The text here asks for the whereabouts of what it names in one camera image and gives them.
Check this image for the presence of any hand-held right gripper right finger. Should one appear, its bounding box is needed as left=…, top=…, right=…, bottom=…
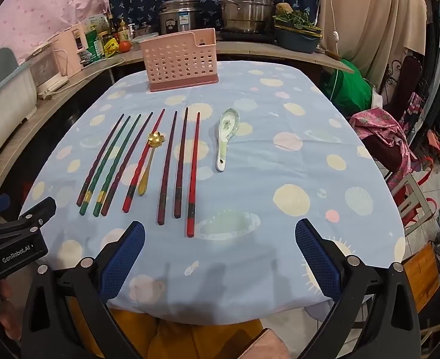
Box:
left=295, top=218, right=423, bottom=359

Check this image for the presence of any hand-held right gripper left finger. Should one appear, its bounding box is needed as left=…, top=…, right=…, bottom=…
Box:
left=21, top=220, right=147, bottom=359

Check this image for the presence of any green chopstick gold band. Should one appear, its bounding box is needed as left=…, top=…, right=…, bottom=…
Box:
left=93, top=114, right=142, bottom=217
left=79, top=116, right=131, bottom=217

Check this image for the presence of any dark maroon wavy chopstick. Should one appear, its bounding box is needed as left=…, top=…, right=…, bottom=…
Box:
left=101, top=112, right=154, bottom=217

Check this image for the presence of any red chopstick black band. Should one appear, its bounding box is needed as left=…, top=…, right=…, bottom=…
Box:
left=186, top=112, right=201, bottom=238
left=123, top=109, right=166, bottom=213

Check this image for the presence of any gold flower-shaped spoon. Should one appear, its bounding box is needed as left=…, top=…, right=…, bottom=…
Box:
left=138, top=131, right=167, bottom=196

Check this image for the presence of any white ceramic soup spoon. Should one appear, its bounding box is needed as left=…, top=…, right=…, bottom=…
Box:
left=216, top=108, right=241, bottom=172

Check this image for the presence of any pink perforated utensil holder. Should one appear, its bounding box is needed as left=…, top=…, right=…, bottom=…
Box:
left=140, top=28, right=219, bottom=92

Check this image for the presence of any person's left hand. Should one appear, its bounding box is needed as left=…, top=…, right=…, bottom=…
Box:
left=0, top=279, right=24, bottom=339

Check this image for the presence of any blue printed tablecloth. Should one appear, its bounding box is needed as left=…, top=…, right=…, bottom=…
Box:
left=19, top=61, right=406, bottom=326

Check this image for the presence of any wooden stool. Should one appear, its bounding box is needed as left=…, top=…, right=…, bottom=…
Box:
left=403, top=241, right=440, bottom=312

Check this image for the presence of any white storage box teal lid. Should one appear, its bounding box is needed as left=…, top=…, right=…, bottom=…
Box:
left=0, top=48, right=38, bottom=174

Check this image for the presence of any white plastic stool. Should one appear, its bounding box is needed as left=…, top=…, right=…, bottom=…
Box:
left=390, top=172, right=440, bottom=235

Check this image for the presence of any white power strip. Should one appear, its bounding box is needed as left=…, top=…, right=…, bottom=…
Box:
left=36, top=78, right=70, bottom=100

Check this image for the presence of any pink floral cloth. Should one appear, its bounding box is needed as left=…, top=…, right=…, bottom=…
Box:
left=350, top=108, right=420, bottom=192

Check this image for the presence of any pink kitchen appliance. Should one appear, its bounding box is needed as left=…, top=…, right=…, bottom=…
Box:
left=51, top=23, right=86, bottom=78

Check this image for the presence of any green can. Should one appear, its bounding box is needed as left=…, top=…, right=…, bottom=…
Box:
left=84, top=29, right=105, bottom=63

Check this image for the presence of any green bag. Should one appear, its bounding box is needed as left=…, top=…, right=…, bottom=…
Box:
left=330, top=60, right=375, bottom=113

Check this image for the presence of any yellow oil bottle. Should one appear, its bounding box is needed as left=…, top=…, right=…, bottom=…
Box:
left=117, top=18, right=131, bottom=43

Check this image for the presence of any dark metal chair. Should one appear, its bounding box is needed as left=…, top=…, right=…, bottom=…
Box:
left=378, top=55, right=431, bottom=120

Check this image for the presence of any pink dotted cloth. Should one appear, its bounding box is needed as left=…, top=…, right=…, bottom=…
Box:
left=0, top=0, right=112, bottom=60

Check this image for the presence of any blue planter with greens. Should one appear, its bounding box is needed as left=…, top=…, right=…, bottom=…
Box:
left=273, top=10, right=323, bottom=54

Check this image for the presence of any black induction cooker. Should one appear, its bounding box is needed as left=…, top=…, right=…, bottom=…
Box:
left=218, top=30, right=277, bottom=45

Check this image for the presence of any stainless steel rice cooker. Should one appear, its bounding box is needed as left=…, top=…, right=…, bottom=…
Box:
left=159, top=0, right=202, bottom=35

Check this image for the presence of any beige curtain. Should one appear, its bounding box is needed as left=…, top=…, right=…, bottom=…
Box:
left=316, top=0, right=432, bottom=83

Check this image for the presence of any stainless steel steamer pot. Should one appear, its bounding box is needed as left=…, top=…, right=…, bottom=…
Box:
left=217, top=0, right=285, bottom=34

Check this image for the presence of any wooden-handled tool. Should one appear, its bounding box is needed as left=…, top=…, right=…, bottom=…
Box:
left=316, top=47, right=343, bottom=61

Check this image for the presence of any white cable with switch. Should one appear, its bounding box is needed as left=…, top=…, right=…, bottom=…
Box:
left=325, top=0, right=343, bottom=53

